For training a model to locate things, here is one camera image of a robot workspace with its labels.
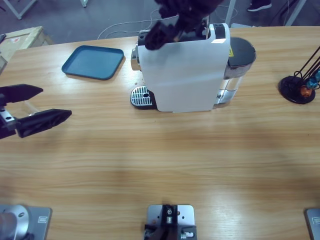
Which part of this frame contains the blue plastic tray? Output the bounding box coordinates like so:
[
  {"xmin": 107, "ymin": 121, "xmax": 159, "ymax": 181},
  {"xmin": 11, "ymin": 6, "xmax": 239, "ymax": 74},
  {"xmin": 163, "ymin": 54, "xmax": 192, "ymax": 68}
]
[{"xmin": 61, "ymin": 45, "xmax": 125, "ymax": 81}]

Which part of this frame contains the dark shoe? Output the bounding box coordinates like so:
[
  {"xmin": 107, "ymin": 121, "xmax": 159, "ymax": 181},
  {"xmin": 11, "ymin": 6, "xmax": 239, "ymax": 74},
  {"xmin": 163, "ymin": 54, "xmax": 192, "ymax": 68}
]
[{"xmin": 246, "ymin": 0, "xmax": 273, "ymax": 13}]

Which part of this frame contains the white metal table leg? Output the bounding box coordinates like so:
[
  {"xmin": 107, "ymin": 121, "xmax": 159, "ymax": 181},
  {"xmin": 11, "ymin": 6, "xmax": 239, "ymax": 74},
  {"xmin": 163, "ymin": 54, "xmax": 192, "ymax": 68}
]
[
  {"xmin": 226, "ymin": 0, "xmax": 237, "ymax": 26},
  {"xmin": 284, "ymin": 0, "xmax": 307, "ymax": 27}
]

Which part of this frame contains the white metal frame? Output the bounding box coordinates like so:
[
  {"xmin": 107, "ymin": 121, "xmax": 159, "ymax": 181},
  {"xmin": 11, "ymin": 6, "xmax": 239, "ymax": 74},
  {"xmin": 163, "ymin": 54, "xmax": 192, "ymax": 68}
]
[{"xmin": 0, "ymin": 0, "xmax": 38, "ymax": 20}]

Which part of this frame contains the black capsule holder stand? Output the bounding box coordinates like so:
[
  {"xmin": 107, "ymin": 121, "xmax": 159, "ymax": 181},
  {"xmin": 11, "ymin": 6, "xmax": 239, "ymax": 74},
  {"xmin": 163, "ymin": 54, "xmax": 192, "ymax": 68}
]
[{"xmin": 278, "ymin": 44, "xmax": 320, "ymax": 105}]

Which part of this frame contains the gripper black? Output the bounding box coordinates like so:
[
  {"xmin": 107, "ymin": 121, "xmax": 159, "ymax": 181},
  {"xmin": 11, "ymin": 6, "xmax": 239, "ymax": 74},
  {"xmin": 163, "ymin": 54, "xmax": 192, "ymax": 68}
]
[
  {"xmin": 144, "ymin": 0, "xmax": 225, "ymax": 51},
  {"xmin": 0, "ymin": 84, "xmax": 73, "ymax": 140}
]

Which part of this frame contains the clear water tank black lid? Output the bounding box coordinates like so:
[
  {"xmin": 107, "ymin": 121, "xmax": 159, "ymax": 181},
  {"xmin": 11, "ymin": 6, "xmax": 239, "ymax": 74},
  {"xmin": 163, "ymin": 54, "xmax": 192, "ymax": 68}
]
[{"xmin": 216, "ymin": 36, "xmax": 257, "ymax": 108}]

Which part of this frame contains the clear drinking glass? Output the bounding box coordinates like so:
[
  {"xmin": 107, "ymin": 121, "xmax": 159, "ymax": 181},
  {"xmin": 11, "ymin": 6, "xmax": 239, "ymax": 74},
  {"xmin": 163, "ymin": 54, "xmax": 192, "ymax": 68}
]
[{"xmin": 21, "ymin": 99, "xmax": 42, "ymax": 117}]

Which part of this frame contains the wooden crate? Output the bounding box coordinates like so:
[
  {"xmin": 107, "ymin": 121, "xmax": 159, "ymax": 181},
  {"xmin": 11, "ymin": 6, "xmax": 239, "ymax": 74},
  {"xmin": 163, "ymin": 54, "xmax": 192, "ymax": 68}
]
[{"xmin": 0, "ymin": 26, "xmax": 55, "ymax": 63}]

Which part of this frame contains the grey coffee machine lever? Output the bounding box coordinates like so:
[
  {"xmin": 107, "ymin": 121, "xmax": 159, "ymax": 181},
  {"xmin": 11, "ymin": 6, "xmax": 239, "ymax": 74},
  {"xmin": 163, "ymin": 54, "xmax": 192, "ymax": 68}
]
[{"xmin": 196, "ymin": 14, "xmax": 211, "ymax": 38}]

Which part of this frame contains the white capsule coffee machine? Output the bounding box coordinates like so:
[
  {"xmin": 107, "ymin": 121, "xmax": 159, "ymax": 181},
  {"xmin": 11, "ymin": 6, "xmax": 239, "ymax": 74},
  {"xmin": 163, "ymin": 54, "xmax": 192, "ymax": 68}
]
[{"xmin": 131, "ymin": 22, "xmax": 231, "ymax": 113}]

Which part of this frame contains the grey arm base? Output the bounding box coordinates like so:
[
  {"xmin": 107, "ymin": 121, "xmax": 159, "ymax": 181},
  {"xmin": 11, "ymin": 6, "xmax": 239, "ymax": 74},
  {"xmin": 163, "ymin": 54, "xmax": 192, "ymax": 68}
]
[
  {"xmin": 304, "ymin": 208, "xmax": 320, "ymax": 240},
  {"xmin": 0, "ymin": 204, "xmax": 53, "ymax": 240}
]

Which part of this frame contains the black drip tray metal grid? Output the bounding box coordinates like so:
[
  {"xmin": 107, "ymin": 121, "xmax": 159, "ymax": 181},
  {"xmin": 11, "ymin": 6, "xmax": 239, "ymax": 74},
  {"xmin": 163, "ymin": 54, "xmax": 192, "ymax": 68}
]
[{"xmin": 129, "ymin": 85, "xmax": 157, "ymax": 111}]

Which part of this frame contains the white block with dark post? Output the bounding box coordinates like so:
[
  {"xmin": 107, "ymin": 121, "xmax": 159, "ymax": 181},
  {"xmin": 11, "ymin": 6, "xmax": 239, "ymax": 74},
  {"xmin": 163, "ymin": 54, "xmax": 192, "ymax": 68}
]
[{"xmin": 144, "ymin": 204, "xmax": 197, "ymax": 240}]

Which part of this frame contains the white floor cable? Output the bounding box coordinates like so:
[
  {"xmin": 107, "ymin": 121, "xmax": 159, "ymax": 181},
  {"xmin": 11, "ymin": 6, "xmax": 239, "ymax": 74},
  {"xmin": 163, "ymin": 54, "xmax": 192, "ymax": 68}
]
[{"xmin": 96, "ymin": 8, "xmax": 161, "ymax": 41}]

